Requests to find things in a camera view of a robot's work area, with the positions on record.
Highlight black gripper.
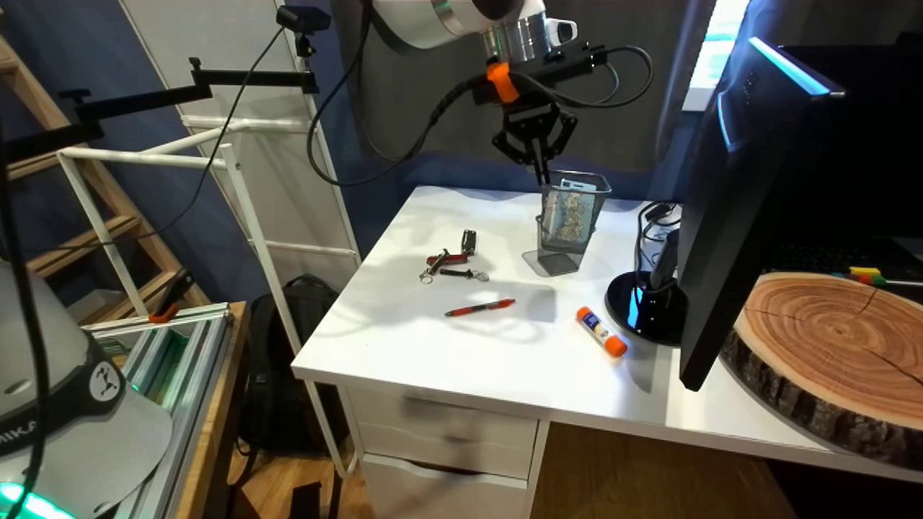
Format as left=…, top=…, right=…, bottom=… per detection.
left=491, top=92, right=581, bottom=191

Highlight clear pen basket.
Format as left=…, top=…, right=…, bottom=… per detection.
left=536, top=168, right=614, bottom=256

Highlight grey domed robot base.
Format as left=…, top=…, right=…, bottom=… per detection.
left=0, top=256, right=178, bottom=519

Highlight pale paper sachet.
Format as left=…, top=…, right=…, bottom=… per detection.
left=546, top=188, right=595, bottom=249

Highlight orange and black pen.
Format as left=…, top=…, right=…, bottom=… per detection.
left=441, top=298, right=519, bottom=320

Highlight white desk drawer unit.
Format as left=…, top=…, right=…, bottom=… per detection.
left=341, top=385, right=555, bottom=519

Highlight round black monitor base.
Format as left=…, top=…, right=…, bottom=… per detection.
left=602, top=268, right=692, bottom=350

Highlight orange capped glue stick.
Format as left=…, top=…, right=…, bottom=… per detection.
left=575, top=305, right=631, bottom=361

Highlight black computer monitor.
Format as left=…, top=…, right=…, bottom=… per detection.
left=674, top=0, right=923, bottom=396

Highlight black webcam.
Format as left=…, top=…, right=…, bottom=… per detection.
left=275, top=3, right=334, bottom=59

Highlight black backpack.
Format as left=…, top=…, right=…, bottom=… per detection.
left=230, top=275, right=341, bottom=460

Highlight coloured markers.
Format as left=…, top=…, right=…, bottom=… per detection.
left=846, top=262, right=923, bottom=291

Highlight round wood slice slab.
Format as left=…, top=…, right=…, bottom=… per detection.
left=719, top=268, right=923, bottom=474

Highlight glass topped side table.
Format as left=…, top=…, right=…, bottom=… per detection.
left=82, top=301, right=253, bottom=519

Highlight wooden ladder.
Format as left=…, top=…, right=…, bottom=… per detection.
left=0, top=36, right=211, bottom=325

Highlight orange cable clip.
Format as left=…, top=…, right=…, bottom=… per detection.
left=481, top=59, right=526, bottom=111

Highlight black bar wrist camera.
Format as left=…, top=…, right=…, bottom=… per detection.
left=513, top=44, right=612, bottom=92

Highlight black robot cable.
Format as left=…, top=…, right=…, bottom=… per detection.
left=304, top=0, right=658, bottom=188

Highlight black tool with ring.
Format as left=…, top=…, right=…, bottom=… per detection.
left=436, top=266, right=494, bottom=287

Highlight white metal shelf frame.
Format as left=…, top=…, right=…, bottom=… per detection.
left=56, top=112, right=363, bottom=480

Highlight red handled tool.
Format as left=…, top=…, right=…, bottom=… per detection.
left=146, top=271, right=200, bottom=325

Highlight thick black hanging cable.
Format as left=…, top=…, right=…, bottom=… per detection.
left=0, top=132, right=51, bottom=519

